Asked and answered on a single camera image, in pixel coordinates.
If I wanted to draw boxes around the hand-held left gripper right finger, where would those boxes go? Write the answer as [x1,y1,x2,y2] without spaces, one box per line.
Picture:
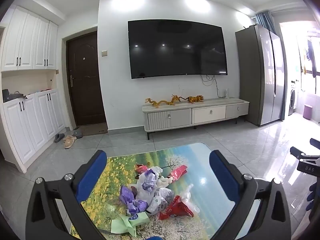
[209,150,292,240]

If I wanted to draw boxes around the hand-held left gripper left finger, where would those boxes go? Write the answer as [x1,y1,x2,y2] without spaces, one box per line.
[25,150,108,240]

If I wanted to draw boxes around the clear plastic wrapper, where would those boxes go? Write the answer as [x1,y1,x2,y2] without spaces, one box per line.
[179,184,200,212]

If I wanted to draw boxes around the purple wrapper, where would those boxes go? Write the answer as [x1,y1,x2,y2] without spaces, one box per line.
[119,185,150,217]
[142,169,158,190]

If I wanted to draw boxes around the white plastic bag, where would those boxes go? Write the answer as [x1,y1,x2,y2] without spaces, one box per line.
[136,166,163,207]

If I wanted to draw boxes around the white tissue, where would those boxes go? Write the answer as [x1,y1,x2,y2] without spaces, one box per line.
[156,175,174,188]

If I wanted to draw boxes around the green paper packet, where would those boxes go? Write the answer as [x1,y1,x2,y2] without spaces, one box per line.
[111,212,150,237]

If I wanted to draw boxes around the person's right hand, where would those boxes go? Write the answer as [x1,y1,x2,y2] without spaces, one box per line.
[307,182,320,220]

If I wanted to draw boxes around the purple stool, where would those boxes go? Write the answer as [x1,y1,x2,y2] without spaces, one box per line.
[303,104,313,120]

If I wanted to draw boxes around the brown doormat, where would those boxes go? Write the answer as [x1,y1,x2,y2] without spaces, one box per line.
[75,124,108,136]

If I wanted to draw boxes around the white washing machine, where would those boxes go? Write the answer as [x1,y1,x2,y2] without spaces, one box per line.
[288,79,299,117]

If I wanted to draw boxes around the white television cabinet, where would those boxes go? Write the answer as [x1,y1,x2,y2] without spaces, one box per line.
[142,97,250,140]

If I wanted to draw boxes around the white floor cabinets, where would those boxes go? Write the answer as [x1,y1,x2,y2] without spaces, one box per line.
[0,89,67,173]

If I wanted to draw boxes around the grey double door refrigerator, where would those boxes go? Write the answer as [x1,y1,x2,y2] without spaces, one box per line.
[235,24,284,127]

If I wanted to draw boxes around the dark hanging garment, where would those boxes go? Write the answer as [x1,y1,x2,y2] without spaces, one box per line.
[307,40,318,78]

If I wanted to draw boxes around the golden dragon figurine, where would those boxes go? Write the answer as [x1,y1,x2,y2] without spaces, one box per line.
[144,94,187,108]

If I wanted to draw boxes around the dark brown entrance door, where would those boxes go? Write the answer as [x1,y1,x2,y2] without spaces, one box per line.
[66,32,108,127]

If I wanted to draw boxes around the dark bag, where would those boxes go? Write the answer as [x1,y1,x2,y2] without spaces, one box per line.
[2,89,28,103]

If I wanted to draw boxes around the blue curtain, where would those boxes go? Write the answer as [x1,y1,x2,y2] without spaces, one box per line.
[255,11,277,34]

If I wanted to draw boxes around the black television cables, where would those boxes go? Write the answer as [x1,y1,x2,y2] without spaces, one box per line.
[200,74,225,98]

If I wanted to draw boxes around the black wall television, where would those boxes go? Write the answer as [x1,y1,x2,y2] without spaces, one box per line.
[128,19,228,79]

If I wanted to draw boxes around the white wall cabinets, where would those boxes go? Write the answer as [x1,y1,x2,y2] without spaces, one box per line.
[0,5,58,72]

